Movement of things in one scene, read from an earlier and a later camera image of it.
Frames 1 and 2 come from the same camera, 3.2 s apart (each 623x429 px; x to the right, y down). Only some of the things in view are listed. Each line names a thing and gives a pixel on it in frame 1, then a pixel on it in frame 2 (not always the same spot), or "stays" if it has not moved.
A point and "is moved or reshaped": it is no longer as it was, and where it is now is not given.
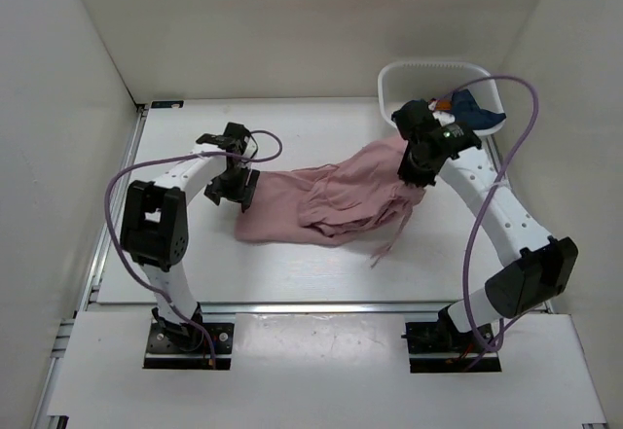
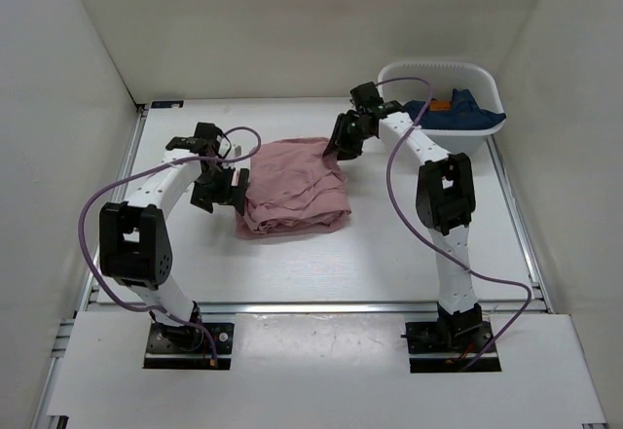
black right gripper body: x=410 y=172 to x=354 y=132
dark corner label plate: x=166 y=103 stays
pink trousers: x=359 y=197 is moved or reshaped
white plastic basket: x=427 y=81 stays
